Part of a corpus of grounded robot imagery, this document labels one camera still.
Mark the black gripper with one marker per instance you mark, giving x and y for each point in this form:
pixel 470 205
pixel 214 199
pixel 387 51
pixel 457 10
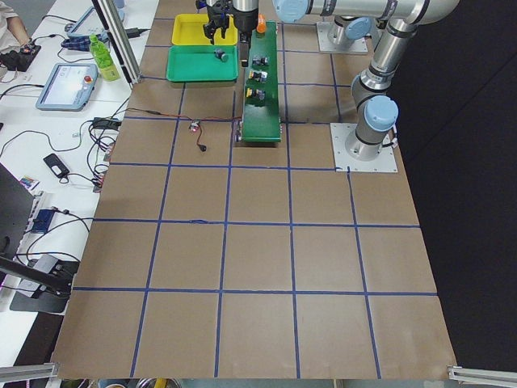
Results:
pixel 215 14

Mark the green push button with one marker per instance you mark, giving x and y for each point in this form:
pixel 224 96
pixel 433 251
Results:
pixel 260 61
pixel 221 55

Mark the plain orange cylinder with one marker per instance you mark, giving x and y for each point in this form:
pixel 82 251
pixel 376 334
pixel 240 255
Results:
pixel 261 25

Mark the yellow push button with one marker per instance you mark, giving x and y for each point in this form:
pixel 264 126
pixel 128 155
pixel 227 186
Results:
pixel 259 76
pixel 255 94

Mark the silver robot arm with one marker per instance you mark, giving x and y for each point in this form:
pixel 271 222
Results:
pixel 377 113
pixel 413 12

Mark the yellow plastic tray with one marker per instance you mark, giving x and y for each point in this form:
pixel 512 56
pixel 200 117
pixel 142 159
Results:
pixel 188 29

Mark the green plastic tray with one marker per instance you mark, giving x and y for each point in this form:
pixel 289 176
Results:
pixel 197 63

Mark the small motor controller board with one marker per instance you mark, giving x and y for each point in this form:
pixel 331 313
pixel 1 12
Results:
pixel 195 126

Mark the green conveyor belt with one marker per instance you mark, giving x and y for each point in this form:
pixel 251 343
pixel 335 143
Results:
pixel 261 119

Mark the green tea bottle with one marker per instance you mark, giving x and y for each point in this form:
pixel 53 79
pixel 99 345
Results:
pixel 103 60

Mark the far teach pendant tablet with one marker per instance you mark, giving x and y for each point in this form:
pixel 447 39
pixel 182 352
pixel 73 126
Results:
pixel 88 24

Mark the teach pendant tablet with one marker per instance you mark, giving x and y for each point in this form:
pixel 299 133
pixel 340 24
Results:
pixel 88 24
pixel 68 87

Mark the black power adapter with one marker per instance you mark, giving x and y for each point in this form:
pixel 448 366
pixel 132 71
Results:
pixel 106 123

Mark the near teach pendant tablet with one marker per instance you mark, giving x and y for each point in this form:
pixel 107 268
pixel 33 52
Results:
pixel 68 87

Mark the aluminium frame post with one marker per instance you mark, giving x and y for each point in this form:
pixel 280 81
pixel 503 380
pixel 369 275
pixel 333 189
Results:
pixel 112 24

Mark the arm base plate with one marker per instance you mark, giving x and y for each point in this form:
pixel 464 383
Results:
pixel 347 39
pixel 352 155

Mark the black phone with strap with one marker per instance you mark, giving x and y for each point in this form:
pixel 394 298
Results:
pixel 57 167

